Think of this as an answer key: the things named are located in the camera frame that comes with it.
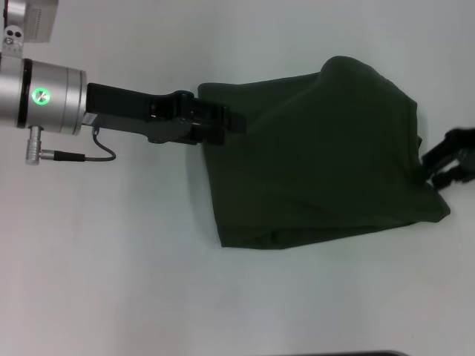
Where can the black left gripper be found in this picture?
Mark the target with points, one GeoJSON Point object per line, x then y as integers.
{"type": "Point", "coordinates": [141, 111]}

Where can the dark green FREE! t-shirt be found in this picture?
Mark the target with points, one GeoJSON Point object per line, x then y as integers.
{"type": "Point", "coordinates": [315, 155]}

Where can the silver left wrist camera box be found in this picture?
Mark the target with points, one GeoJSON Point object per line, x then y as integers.
{"type": "Point", "coordinates": [29, 22]}

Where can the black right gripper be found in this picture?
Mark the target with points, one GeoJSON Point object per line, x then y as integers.
{"type": "Point", "coordinates": [468, 163]}

